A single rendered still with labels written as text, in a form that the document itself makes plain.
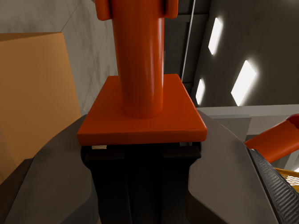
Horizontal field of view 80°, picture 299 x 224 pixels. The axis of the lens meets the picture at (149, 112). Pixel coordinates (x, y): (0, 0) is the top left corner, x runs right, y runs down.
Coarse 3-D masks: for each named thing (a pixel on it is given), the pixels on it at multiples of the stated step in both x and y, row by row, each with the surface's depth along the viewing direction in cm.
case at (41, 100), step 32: (32, 32) 28; (0, 64) 16; (32, 64) 21; (64, 64) 29; (0, 96) 16; (32, 96) 20; (64, 96) 28; (0, 128) 16; (32, 128) 20; (64, 128) 28; (0, 160) 16
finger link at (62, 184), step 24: (48, 144) 9; (72, 144) 9; (48, 168) 7; (72, 168) 7; (24, 192) 6; (48, 192) 6; (72, 192) 6; (96, 192) 8; (24, 216) 6; (48, 216) 6; (72, 216) 6; (96, 216) 7
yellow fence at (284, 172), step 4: (276, 168) 139; (280, 168) 139; (280, 172) 132; (284, 172) 130; (288, 172) 126; (292, 172) 123; (296, 172) 121; (296, 176) 120; (288, 180) 108; (292, 180) 108; (296, 180) 107; (296, 188) 81
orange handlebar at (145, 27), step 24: (96, 0) 6; (120, 0) 6; (144, 0) 6; (168, 0) 6; (120, 24) 7; (144, 24) 7; (120, 48) 7; (144, 48) 7; (120, 72) 8; (144, 72) 8; (144, 96) 8
